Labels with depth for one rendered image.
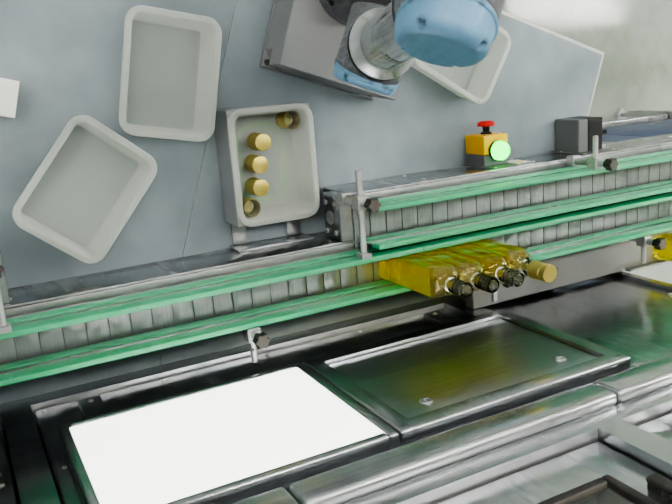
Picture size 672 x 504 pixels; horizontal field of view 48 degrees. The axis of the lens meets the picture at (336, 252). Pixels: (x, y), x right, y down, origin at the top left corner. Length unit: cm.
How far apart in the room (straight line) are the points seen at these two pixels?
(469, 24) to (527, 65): 103
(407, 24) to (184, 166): 71
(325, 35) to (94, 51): 42
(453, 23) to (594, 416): 66
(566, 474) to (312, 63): 85
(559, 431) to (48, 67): 104
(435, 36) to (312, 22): 61
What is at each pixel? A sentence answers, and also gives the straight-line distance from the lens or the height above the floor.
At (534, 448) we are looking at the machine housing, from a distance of 115.
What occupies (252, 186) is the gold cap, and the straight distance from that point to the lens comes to 148.
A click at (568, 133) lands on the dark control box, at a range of 193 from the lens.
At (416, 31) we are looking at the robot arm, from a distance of 90.
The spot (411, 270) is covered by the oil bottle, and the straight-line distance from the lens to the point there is 144.
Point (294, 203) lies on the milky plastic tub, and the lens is 156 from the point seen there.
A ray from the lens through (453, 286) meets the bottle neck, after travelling 136.
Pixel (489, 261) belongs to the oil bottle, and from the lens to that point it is 145.
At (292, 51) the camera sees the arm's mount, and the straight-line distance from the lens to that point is 146.
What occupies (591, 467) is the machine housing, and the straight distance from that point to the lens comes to 115.
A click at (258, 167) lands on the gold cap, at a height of 81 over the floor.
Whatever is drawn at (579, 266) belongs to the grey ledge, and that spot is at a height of 88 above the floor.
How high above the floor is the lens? 218
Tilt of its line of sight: 60 degrees down
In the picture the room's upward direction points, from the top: 111 degrees clockwise
